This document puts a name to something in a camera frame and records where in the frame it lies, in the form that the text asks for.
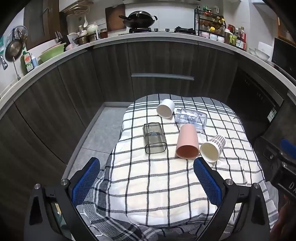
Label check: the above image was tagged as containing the white cup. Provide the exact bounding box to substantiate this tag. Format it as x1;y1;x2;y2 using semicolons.
156;99;175;119

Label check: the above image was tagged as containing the stack of white bowls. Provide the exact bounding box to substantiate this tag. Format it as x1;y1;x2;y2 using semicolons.
248;47;270;61

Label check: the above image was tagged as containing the grey drawer handle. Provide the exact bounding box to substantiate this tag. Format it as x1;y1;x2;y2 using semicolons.
131;73;194;81

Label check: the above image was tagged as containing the hanging metal strainer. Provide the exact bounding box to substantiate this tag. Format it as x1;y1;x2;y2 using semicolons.
8;25;28;44

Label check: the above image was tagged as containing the black wire spice rack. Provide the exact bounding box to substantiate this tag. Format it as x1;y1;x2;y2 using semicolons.
194;8;226;39

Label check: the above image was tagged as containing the black wok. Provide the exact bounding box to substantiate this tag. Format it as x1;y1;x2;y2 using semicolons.
119;10;158;29

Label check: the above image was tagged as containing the green dish soap bottle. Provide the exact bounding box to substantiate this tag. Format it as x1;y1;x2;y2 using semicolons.
20;50;34;73

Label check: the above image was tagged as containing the pink cup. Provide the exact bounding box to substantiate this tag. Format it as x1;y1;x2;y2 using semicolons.
176;124;200;159

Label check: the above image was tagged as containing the person's right hand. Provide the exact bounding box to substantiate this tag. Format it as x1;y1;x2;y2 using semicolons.
270;200;296;241

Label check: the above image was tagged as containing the dark sauce bottle red label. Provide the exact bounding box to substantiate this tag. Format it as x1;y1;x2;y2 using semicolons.
236;27;247;50

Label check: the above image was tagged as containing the brown wooden cutting board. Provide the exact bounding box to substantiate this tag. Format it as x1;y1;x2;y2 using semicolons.
105;5;126;32

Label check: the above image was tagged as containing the white teapot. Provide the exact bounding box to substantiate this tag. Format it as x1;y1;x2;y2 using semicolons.
87;22;99;34

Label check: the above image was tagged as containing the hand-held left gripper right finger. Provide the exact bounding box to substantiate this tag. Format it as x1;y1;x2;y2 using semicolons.
193;158;271;241

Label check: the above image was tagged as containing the hanging steel frying pan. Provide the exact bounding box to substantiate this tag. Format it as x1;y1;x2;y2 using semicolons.
5;38;23;62

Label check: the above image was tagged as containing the clear grey square cup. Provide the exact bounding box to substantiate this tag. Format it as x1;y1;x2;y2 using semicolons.
143;122;168;154

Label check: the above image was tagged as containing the steel cooking pot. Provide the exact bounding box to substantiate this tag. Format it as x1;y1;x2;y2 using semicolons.
74;34;91;46

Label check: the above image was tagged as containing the black white checked tablecloth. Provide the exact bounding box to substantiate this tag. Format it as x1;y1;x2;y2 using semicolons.
82;94;279;241

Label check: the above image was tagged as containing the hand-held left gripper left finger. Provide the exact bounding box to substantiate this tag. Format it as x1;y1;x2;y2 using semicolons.
24;157;101;241

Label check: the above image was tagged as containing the plaid paper cup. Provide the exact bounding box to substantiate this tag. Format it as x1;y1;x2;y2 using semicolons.
200;135;226;163

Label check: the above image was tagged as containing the clear printed glass bottle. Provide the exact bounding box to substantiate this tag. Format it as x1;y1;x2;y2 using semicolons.
174;108;207;134

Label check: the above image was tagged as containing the black built-in dishwasher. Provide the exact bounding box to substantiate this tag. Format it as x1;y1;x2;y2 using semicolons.
228;67;284;124

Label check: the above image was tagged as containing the wall dish rack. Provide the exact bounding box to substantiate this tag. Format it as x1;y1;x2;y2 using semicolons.
61;0;90;15

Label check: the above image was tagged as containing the white wall socket box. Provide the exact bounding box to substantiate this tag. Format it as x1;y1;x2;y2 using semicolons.
258;41;274;55

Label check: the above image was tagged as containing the green plastic basin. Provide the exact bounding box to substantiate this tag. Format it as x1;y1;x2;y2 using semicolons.
38;43;67;62

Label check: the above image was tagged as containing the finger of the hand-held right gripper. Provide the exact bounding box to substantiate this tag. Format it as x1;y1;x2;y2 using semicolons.
262;138;296;163

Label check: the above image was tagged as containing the black microwave oven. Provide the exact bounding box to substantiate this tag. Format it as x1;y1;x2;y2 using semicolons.
271;37;296;80

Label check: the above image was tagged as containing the black gas stove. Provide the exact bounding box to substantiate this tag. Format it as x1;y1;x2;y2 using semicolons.
118;27;197;36

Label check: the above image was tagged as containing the black knife block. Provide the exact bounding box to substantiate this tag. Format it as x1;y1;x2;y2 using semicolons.
55;31;67;45

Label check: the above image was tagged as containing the green lidded container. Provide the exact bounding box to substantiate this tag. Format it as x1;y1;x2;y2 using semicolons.
225;32;238;46

